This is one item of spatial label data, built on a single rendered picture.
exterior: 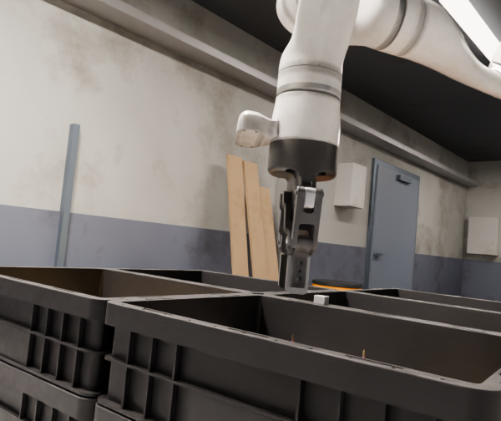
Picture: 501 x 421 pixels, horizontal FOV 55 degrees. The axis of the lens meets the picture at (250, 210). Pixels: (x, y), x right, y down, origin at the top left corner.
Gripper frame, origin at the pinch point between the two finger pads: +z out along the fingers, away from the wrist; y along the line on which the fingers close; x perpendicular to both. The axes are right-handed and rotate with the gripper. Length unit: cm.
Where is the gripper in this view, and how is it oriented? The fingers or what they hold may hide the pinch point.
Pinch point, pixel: (292, 276)
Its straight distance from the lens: 52.0
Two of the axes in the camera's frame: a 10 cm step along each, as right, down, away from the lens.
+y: -0.5, 0.7, 10.0
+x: -9.9, -1.0, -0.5
